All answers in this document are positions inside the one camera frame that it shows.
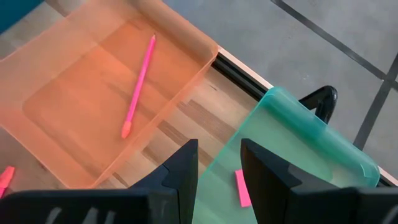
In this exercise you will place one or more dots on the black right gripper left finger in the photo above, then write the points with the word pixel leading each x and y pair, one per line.
pixel 183 168

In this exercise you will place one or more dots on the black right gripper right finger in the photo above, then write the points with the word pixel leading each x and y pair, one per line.
pixel 264 180

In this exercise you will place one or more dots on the pink eraser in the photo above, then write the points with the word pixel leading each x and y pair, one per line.
pixel 242 189

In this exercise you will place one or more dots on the mint green plastic bin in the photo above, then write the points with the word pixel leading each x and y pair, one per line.
pixel 280 140

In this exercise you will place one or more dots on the orange translucent plastic bin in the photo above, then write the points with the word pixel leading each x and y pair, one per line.
pixel 77 93

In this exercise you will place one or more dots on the blue plastic bin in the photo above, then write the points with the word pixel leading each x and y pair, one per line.
pixel 15 12

